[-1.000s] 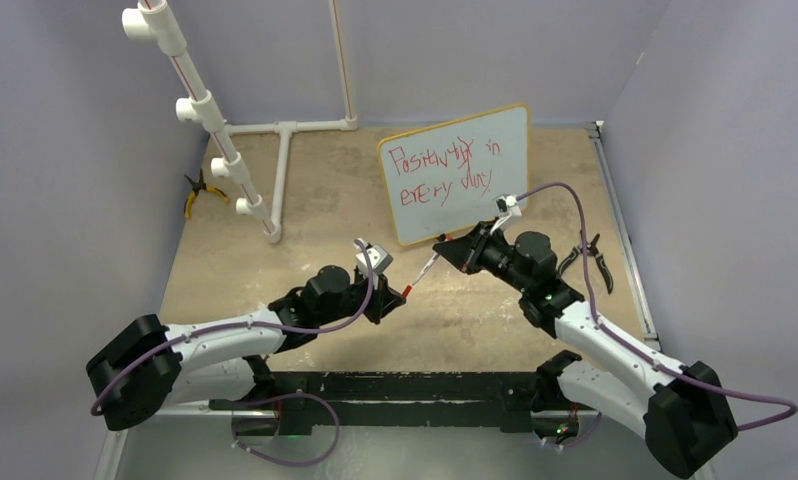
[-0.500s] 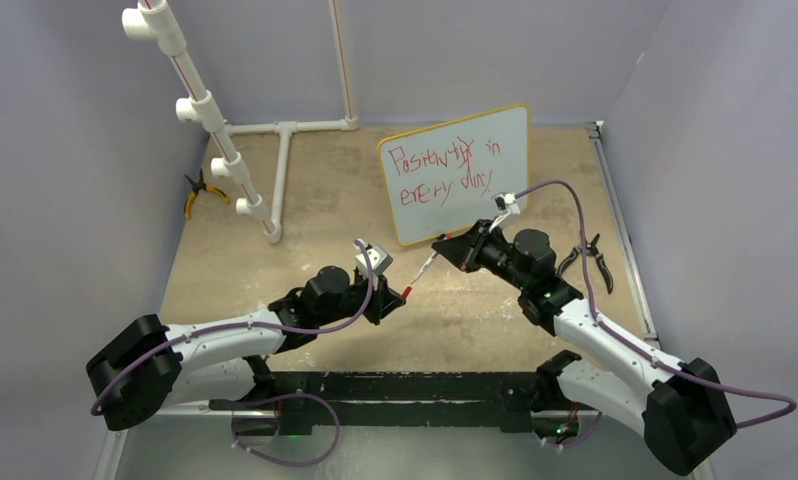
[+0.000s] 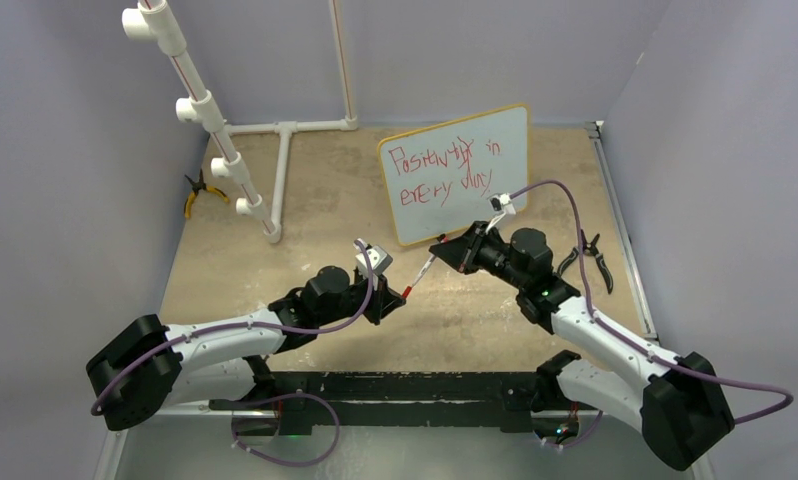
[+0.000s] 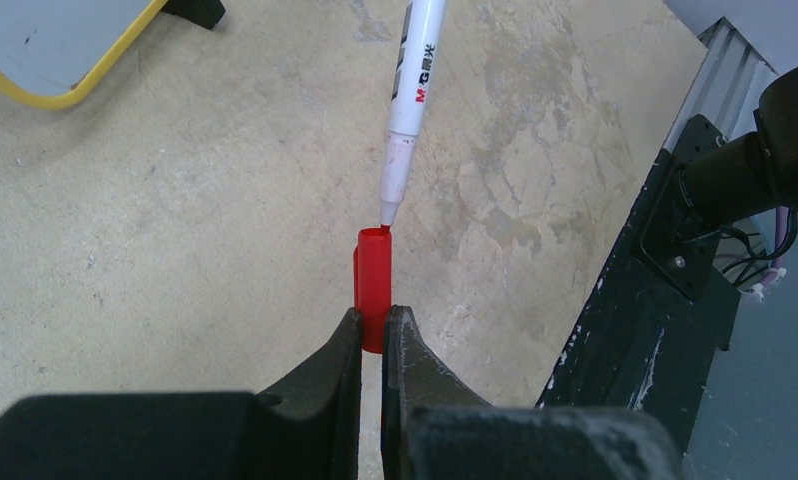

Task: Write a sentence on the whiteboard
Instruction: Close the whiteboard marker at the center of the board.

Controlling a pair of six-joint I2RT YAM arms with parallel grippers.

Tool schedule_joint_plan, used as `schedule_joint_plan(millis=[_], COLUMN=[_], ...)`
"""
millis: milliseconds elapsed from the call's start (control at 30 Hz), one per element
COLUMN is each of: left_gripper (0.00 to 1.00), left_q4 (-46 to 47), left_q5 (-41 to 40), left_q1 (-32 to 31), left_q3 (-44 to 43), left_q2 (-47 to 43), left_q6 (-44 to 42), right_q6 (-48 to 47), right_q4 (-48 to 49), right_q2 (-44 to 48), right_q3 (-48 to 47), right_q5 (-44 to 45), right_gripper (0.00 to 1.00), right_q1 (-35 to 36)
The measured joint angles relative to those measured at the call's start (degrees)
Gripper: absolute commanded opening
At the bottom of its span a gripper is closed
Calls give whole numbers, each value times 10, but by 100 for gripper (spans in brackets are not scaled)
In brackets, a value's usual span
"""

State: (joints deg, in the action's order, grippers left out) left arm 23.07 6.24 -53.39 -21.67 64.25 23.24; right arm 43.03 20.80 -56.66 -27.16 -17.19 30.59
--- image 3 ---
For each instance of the red-capped white marker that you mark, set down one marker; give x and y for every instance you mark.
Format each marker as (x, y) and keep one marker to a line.
(424, 269)

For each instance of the yellow-handled pliers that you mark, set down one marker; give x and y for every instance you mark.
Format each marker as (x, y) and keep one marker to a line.
(196, 187)

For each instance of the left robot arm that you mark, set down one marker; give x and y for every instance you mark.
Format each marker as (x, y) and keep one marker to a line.
(149, 365)

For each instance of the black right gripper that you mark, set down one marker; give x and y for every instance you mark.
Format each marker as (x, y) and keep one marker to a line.
(462, 252)

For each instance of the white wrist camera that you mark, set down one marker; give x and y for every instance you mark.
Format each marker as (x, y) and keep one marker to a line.
(503, 207)
(371, 257)

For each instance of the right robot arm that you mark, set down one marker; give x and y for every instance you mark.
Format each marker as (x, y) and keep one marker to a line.
(658, 393)

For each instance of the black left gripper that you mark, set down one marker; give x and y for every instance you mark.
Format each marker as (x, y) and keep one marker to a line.
(382, 301)

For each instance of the yellow-framed whiteboard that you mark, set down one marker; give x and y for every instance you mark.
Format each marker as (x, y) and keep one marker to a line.
(439, 178)

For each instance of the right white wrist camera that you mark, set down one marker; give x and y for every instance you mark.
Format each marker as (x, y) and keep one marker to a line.
(503, 207)

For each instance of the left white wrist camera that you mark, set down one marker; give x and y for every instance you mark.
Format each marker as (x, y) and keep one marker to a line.
(371, 257)

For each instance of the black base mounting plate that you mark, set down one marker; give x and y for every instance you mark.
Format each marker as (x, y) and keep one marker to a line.
(511, 402)

